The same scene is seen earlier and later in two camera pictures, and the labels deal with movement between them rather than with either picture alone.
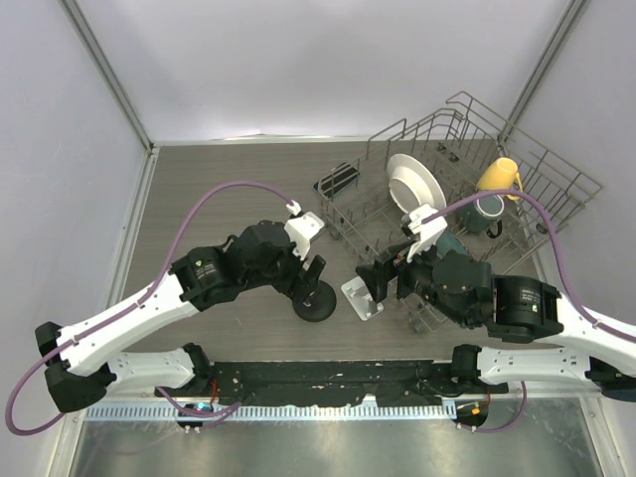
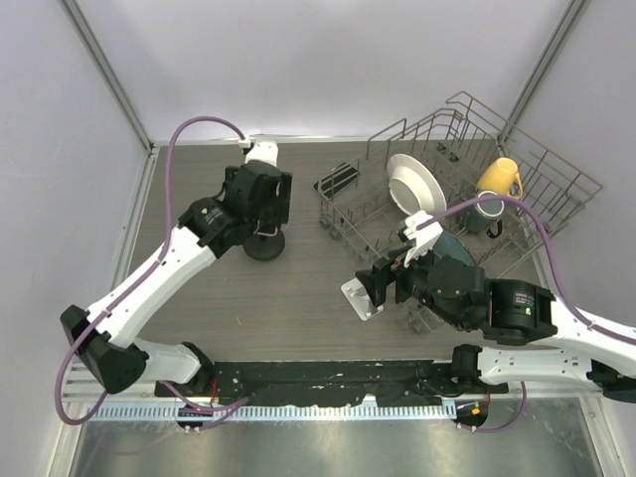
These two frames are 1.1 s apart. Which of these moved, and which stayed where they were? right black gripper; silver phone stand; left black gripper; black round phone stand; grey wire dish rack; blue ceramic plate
Moved: black round phone stand; left black gripper
Stayed: grey wire dish rack; right black gripper; silver phone stand; blue ceramic plate
